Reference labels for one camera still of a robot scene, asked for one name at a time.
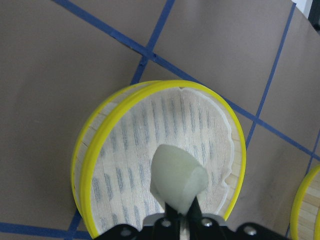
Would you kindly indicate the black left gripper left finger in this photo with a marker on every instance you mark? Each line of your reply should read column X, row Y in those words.
column 172, row 215

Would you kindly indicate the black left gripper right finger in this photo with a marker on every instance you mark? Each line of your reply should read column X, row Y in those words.
column 194, row 213

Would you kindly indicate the white steamed bun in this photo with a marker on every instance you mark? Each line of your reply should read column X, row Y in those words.
column 176, row 178

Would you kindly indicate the yellow rimmed bamboo steamer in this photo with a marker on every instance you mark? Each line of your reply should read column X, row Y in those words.
column 156, row 144

